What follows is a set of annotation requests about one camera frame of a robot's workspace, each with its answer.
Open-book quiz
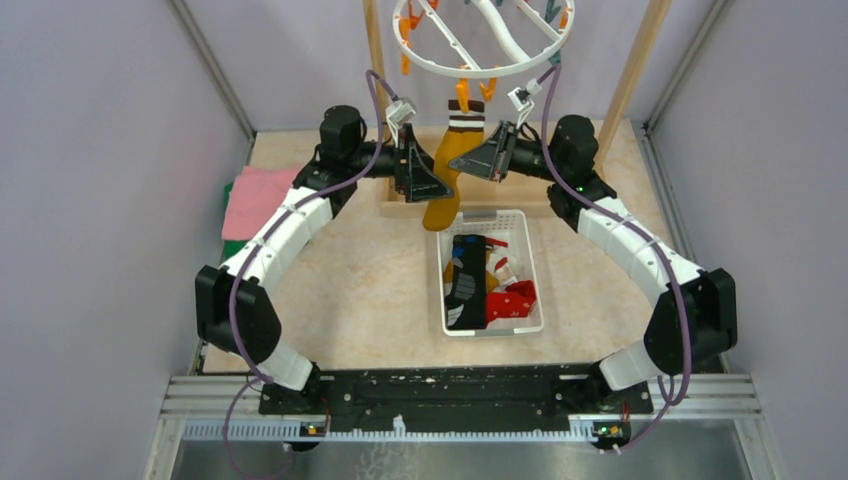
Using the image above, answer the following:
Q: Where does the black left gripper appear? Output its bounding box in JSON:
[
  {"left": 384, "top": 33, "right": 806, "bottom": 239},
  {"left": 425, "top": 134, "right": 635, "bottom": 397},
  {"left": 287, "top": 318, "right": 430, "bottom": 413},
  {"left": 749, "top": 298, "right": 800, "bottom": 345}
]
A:
[{"left": 347, "top": 123, "right": 454, "bottom": 202}]

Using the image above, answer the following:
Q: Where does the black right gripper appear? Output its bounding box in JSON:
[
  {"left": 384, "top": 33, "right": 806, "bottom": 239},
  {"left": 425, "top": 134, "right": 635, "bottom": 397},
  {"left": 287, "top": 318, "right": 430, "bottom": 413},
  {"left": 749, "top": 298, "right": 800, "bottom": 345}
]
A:
[{"left": 448, "top": 121, "right": 565, "bottom": 184}]

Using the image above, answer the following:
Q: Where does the white round clip hanger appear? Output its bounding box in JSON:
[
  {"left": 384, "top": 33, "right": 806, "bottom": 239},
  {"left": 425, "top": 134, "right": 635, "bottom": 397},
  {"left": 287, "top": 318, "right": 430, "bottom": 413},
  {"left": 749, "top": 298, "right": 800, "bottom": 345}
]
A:
[{"left": 390, "top": 1, "right": 577, "bottom": 80}]

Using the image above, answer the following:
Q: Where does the mustard yellow sock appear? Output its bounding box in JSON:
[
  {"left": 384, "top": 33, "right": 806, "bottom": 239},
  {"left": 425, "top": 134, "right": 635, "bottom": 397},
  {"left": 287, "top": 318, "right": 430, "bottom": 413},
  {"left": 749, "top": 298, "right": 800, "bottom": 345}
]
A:
[
  {"left": 442, "top": 260, "right": 500, "bottom": 293},
  {"left": 422, "top": 99, "right": 486, "bottom": 232}
]

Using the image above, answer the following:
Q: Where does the black sock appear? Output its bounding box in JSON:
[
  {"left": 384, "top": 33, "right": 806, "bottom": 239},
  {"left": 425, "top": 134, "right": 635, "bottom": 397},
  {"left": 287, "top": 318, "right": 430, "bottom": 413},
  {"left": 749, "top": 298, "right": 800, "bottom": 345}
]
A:
[{"left": 443, "top": 234, "right": 488, "bottom": 331}]

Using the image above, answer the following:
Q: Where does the red sock white cuff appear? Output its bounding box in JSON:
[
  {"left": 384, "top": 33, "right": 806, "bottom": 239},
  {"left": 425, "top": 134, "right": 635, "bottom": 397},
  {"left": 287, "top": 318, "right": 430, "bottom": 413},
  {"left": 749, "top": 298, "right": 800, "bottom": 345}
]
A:
[{"left": 484, "top": 236, "right": 509, "bottom": 251}]

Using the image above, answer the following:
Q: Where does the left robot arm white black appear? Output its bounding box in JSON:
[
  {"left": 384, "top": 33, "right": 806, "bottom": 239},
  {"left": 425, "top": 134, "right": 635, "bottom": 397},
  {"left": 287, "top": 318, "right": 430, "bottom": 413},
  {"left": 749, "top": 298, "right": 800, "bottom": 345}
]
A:
[{"left": 194, "top": 99, "right": 454, "bottom": 414}]

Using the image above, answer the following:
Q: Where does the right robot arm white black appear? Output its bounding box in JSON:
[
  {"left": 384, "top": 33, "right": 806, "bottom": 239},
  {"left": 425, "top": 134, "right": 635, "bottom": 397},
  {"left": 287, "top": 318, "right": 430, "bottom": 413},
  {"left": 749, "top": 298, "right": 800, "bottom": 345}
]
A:
[{"left": 450, "top": 115, "right": 738, "bottom": 412}]

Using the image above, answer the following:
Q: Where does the pink folded towel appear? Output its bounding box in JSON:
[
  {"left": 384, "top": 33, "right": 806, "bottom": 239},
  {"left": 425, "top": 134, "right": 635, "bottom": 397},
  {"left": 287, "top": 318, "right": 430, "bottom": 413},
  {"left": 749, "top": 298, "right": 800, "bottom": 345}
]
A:
[{"left": 221, "top": 166, "right": 299, "bottom": 241}]

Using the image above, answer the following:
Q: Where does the white plastic basket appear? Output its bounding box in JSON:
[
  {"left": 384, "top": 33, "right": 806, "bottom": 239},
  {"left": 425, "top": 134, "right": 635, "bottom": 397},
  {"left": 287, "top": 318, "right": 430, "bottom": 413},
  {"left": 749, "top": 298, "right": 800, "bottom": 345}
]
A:
[{"left": 435, "top": 209, "right": 544, "bottom": 337}]

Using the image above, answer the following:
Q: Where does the orange plastic clothes clip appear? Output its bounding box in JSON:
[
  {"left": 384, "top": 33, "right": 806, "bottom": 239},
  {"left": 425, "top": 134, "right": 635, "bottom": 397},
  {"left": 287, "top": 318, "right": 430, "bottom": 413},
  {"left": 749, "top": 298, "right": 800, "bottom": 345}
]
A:
[{"left": 455, "top": 78, "right": 471, "bottom": 113}]

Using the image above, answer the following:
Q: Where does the green folded towel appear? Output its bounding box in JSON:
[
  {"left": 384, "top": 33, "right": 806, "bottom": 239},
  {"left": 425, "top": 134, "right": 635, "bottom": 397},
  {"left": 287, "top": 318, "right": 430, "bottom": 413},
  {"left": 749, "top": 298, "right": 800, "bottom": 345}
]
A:
[{"left": 221, "top": 182, "right": 249, "bottom": 259}]

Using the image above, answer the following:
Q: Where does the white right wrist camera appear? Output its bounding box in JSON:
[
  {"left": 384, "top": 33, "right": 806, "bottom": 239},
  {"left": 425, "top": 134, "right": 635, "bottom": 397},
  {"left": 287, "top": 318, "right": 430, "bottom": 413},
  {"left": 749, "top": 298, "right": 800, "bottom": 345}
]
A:
[{"left": 507, "top": 78, "right": 542, "bottom": 128}]

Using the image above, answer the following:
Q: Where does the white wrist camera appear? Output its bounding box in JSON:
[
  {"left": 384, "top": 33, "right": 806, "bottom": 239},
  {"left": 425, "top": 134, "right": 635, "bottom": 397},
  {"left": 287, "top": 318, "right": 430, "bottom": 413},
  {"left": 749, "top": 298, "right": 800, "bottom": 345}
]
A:
[
  {"left": 385, "top": 97, "right": 417, "bottom": 143},
  {"left": 507, "top": 78, "right": 542, "bottom": 128}
]

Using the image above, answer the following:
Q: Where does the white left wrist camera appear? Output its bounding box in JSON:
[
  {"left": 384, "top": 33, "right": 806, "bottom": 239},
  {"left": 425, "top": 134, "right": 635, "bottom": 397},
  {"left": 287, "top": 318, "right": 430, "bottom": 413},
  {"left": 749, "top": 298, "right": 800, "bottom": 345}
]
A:
[{"left": 385, "top": 97, "right": 417, "bottom": 143}]

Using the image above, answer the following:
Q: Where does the wooden hanger stand frame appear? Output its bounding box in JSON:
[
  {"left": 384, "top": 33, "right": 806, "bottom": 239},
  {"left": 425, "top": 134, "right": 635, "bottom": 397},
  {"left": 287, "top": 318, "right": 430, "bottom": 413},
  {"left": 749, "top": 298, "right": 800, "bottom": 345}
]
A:
[{"left": 376, "top": 1, "right": 672, "bottom": 218}]

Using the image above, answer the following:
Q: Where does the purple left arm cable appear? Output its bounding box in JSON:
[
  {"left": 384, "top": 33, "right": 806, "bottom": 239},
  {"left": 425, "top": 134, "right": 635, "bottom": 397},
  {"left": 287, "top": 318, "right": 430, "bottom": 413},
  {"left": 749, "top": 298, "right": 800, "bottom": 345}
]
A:
[{"left": 221, "top": 69, "right": 399, "bottom": 480}]

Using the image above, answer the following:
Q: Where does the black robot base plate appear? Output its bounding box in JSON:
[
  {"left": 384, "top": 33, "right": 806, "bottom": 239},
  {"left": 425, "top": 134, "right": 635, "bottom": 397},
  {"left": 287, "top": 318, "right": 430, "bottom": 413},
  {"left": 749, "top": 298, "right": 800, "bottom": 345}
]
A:
[{"left": 258, "top": 364, "right": 654, "bottom": 434}]

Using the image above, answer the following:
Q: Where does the aluminium rail frame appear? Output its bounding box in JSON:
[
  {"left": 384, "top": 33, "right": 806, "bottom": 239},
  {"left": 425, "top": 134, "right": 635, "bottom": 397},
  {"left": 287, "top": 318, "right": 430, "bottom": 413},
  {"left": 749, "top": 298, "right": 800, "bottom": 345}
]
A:
[{"left": 144, "top": 364, "right": 786, "bottom": 479}]

